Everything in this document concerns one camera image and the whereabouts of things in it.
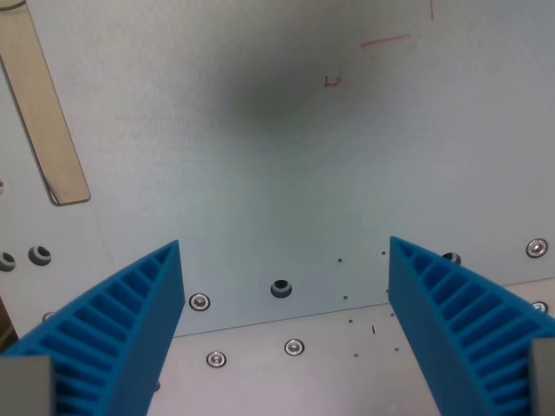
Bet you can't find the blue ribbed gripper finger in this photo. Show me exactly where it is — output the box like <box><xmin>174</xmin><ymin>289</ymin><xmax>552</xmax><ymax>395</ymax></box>
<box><xmin>0</xmin><ymin>239</ymin><xmax>187</xmax><ymax>416</ymax></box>
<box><xmin>387</xmin><ymin>235</ymin><xmax>555</xmax><ymax>416</ymax></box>

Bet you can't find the wooden strip in slot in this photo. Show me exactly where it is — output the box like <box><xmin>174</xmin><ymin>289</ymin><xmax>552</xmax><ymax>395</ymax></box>
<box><xmin>0</xmin><ymin>0</ymin><xmax>93</xmax><ymax>207</ymax></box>

